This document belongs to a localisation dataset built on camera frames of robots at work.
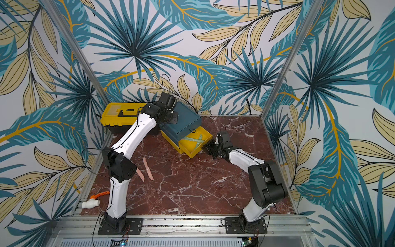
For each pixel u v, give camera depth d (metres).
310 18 0.72
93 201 0.78
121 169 0.52
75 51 0.82
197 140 0.95
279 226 0.76
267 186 0.46
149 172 0.90
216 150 0.78
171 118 0.81
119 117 0.96
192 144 0.95
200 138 0.97
